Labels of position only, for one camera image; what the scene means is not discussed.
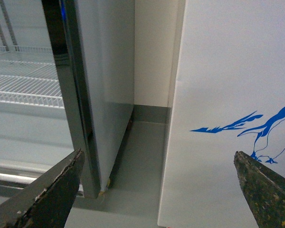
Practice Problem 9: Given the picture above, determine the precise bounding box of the glass door display fridge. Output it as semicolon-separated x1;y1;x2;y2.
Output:
0;0;135;198

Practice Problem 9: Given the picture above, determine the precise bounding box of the white chest freezer penguin print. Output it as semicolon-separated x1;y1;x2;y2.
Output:
158;0;285;228

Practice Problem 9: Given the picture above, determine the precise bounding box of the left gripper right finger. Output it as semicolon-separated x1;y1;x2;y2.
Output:
234;151;285;228

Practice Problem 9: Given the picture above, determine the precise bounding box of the white wire fridge shelf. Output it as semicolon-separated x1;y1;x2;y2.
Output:
0;46;64;109

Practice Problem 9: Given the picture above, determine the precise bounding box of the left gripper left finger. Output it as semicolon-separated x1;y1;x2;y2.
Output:
0;149;85;228

